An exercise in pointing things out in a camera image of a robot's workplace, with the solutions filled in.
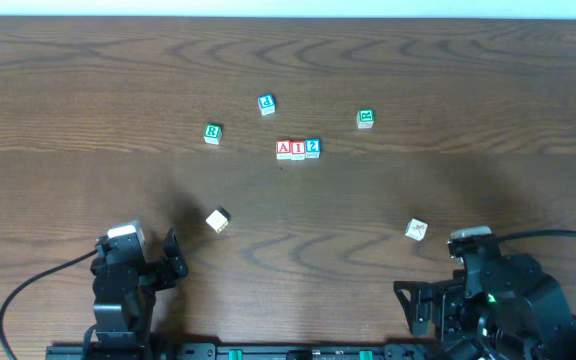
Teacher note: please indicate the red letter A block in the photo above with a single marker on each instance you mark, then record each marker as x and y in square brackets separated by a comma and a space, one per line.
[283, 150]

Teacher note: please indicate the green R block left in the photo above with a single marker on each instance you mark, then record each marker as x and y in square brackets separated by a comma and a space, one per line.
[213, 134]

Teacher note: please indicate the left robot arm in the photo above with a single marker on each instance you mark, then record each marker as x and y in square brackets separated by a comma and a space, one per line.
[125, 286]

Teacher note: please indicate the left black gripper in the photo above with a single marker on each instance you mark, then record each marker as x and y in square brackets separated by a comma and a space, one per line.
[155, 273]

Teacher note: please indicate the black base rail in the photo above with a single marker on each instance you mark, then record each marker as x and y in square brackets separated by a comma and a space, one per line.
[209, 351]

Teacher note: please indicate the plain wooden block left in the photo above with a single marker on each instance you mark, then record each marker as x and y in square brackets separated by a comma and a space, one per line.
[218, 220]

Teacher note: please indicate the plain wooden block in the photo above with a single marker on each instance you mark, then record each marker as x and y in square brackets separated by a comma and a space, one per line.
[416, 229]
[218, 220]

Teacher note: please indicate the green R block right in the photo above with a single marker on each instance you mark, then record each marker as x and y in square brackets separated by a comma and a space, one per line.
[365, 118]

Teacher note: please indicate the red letter I block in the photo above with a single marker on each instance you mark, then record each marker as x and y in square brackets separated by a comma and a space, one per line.
[298, 150]

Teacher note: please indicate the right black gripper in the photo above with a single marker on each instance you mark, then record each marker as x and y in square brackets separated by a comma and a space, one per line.
[433, 304]

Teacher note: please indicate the green r block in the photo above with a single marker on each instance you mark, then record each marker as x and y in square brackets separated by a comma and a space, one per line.
[365, 118]
[213, 134]

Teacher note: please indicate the blue letter P block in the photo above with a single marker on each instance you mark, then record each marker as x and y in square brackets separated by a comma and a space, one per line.
[267, 104]

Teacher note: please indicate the blue number 2 block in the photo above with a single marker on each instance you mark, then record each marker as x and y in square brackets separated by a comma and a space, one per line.
[312, 148]

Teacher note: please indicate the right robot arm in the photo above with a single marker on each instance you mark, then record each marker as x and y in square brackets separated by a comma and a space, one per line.
[495, 307]

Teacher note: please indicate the plain wooden block right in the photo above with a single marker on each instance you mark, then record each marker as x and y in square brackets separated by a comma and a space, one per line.
[416, 229]

